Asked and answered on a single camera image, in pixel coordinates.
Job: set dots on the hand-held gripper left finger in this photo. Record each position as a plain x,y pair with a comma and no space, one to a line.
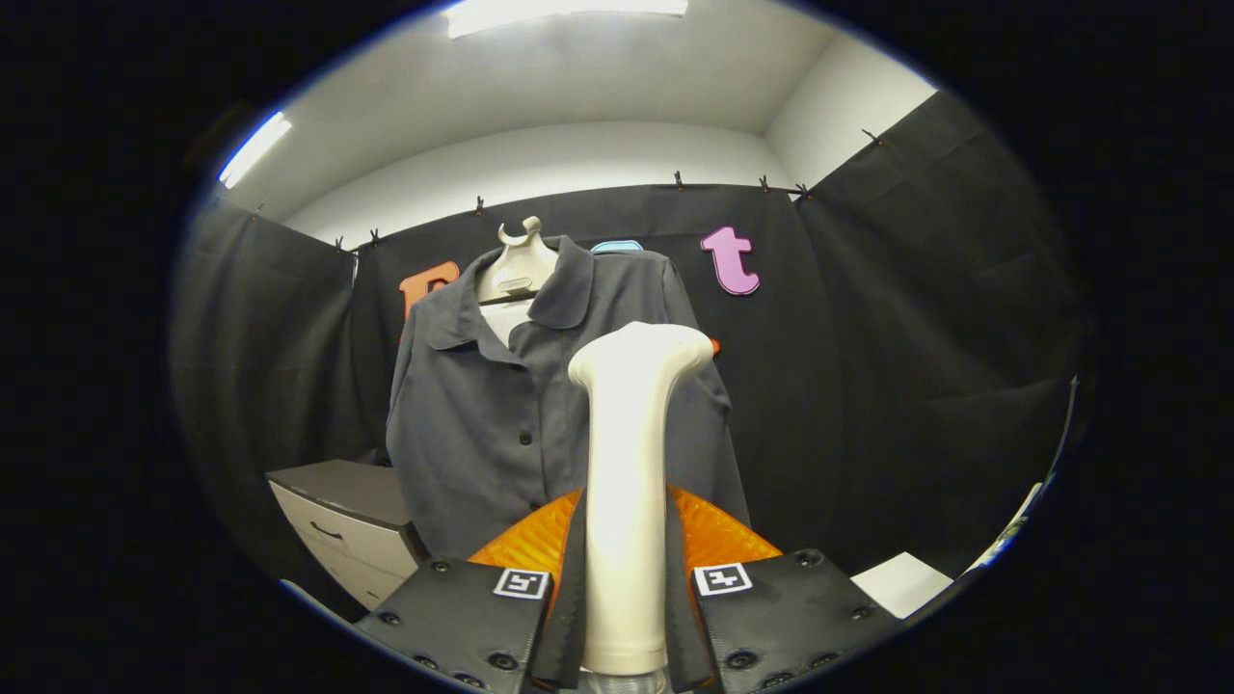
571,617

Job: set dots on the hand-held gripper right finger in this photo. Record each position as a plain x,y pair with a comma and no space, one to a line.
678,617

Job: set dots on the dark grey button shirt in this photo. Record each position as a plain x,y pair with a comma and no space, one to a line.
482,434

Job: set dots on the beige drawer cabinet dark top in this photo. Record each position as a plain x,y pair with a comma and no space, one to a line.
352,525

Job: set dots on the white torso form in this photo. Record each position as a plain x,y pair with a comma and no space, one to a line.
503,320

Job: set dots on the white power strip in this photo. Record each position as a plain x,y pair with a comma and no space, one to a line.
1012,525

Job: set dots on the black backdrop cloth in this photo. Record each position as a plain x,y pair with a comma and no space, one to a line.
897,337

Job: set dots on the row of black cloth clips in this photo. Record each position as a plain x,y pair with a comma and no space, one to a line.
679,179

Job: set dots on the narrow ceiling light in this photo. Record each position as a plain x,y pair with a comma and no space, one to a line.
254,149

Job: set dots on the large rectangular ceiling light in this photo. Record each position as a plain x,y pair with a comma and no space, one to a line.
569,14

